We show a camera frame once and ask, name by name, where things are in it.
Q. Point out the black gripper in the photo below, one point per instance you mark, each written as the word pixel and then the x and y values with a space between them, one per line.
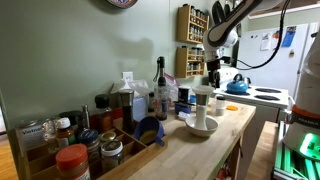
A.
pixel 214 66

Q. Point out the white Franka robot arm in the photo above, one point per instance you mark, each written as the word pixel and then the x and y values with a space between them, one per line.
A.
pixel 306 93

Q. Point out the small black-lidded glass jar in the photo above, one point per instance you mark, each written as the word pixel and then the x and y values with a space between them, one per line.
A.
pixel 220 102

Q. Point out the gold-lidded jar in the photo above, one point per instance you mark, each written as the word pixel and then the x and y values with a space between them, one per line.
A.
pixel 108 136

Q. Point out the white-lidded dark spice jar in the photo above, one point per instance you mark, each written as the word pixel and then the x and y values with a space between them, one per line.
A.
pixel 112 155

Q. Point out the blue-lidded jar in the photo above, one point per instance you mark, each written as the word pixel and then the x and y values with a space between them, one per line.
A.
pixel 89 143

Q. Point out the red-lidded spice jar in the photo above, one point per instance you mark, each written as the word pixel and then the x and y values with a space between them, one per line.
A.
pixel 73 163

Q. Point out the empty clear glass jar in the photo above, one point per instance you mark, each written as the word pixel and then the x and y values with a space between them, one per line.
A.
pixel 49 133

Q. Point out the black stove burner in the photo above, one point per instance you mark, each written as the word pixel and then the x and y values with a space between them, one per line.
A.
pixel 266 97
pixel 237 93
pixel 268 90

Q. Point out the blue round container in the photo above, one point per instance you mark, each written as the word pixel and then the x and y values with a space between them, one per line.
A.
pixel 192 99

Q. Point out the small wooden spice rack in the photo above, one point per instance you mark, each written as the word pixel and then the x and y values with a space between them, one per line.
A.
pixel 181 63

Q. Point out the blue measuring cup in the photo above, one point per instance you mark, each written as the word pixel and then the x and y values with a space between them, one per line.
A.
pixel 182 107
pixel 148 130

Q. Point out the clear plastic zip bag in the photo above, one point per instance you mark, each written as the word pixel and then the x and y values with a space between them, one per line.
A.
pixel 172 85

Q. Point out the white paper napkin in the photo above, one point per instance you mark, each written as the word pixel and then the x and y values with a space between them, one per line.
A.
pixel 183 115

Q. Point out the tall glass bottle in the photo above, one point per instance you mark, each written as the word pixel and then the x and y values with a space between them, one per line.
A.
pixel 161 96

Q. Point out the white electric stove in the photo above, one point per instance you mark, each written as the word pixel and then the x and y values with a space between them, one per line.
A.
pixel 266 103

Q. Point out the white paper on fridge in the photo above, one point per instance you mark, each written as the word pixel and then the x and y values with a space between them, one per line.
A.
pixel 265 41

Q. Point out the large wooden spice rack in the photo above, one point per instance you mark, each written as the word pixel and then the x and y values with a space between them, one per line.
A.
pixel 182 23

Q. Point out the small dark-lidded bottle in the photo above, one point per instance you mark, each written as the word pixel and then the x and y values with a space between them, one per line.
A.
pixel 151 101

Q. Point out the white refrigerator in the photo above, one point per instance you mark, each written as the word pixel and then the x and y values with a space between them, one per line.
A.
pixel 280 63

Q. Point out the black hanging pan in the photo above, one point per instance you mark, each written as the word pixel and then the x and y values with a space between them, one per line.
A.
pixel 218 12

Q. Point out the wooden butcher block cart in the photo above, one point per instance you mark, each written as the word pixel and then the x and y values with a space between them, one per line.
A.
pixel 200 153

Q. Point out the crumpled clear plastic bag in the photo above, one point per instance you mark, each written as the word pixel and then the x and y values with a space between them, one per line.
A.
pixel 133 87

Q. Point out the blue paper on fridge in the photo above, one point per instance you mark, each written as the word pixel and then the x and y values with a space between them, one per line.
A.
pixel 288 36

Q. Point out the wooden organizer tray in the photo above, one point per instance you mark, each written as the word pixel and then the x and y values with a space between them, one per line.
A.
pixel 133 153

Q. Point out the black-capped sauce bottle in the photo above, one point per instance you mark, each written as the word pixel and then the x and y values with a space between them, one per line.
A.
pixel 103 115

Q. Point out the small steel shaker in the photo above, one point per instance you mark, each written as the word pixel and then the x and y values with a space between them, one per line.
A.
pixel 85 116

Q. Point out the white-capped red spice bottle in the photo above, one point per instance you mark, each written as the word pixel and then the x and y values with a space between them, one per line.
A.
pixel 65 131

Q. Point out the white labelled box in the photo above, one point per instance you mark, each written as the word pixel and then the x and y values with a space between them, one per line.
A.
pixel 30 136

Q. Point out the white wall outlet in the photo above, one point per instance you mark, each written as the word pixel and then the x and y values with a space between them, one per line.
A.
pixel 127 76

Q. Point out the decorative wall plate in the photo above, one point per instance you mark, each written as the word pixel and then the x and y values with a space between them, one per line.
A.
pixel 122 2

